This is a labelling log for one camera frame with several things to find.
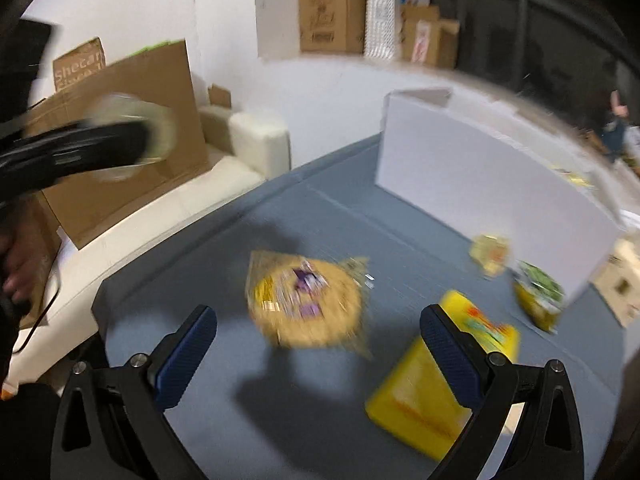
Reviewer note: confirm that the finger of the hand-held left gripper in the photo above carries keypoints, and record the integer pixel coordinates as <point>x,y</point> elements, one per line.
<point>90,147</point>

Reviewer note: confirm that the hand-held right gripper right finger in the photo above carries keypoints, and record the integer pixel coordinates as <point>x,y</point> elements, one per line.
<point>450,360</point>

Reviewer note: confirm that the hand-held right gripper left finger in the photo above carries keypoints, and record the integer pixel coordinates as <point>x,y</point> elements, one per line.
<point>185,360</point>

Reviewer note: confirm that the pale snack packet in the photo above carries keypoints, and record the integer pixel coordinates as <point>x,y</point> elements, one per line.
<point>162,125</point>

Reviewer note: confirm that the round brown snack packet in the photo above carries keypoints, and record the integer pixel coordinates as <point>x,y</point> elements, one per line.
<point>305,305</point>

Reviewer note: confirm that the white cardboard box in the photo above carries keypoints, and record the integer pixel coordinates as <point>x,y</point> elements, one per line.
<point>475,185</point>

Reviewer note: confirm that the person's left hand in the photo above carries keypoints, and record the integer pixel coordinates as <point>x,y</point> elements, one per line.
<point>20,270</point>

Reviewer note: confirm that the large yellow snack packet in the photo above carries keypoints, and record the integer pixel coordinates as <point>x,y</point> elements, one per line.
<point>415,400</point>

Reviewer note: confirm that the printed brown cardboard box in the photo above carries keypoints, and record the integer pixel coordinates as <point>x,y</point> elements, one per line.
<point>80,65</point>

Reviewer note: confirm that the flat cardboard sheet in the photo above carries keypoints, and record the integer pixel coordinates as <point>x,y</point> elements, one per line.
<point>140,95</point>

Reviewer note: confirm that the grey blue tablecloth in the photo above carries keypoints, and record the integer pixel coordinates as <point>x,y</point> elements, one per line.
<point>225,270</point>

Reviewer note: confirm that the green yellow snack packet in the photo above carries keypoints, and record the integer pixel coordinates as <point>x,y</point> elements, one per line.
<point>540,295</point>

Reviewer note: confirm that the small yellow snack packet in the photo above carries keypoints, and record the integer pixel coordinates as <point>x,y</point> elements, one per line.
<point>490,255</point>

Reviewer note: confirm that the green packets behind cardboard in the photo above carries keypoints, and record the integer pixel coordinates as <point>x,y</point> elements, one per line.
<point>152,46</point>

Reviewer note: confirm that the small cardboard piece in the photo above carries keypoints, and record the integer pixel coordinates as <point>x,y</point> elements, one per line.
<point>220,96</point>

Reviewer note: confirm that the cream tissue pack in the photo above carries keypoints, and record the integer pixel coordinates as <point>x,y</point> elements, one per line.
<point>620,285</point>

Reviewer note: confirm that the large brown cardboard box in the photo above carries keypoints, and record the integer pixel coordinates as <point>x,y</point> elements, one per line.
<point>330,5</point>

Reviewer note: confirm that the pink plastic item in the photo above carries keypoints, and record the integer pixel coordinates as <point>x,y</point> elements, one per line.
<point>619,105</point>

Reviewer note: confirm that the white dotted paper bag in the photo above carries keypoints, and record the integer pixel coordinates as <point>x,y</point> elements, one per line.
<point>385,10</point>

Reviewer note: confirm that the small brown cardboard box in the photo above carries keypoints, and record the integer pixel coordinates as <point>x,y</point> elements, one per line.
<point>425,35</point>

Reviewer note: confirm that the dark framed window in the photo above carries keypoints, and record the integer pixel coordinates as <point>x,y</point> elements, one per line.
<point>550,25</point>

